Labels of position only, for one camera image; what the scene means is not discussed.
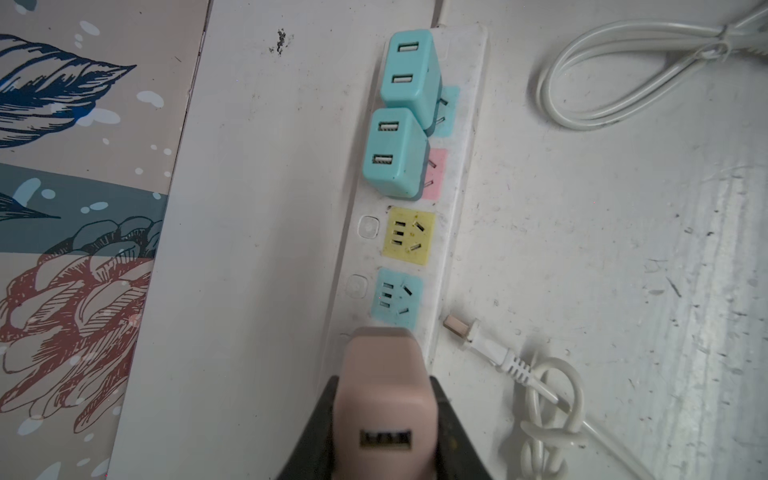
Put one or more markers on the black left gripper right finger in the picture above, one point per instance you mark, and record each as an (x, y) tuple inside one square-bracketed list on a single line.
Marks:
[(456, 457)]

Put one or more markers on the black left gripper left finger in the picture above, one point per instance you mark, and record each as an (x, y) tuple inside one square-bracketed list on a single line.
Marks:
[(313, 456)]

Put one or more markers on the pink charger plug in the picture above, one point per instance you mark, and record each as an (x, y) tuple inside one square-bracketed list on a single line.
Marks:
[(385, 413)]

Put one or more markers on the long white power strip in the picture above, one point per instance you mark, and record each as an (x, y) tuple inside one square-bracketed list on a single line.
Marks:
[(395, 264)]

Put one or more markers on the teal charger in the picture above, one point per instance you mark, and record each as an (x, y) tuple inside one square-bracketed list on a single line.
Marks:
[(396, 154), (412, 77)]

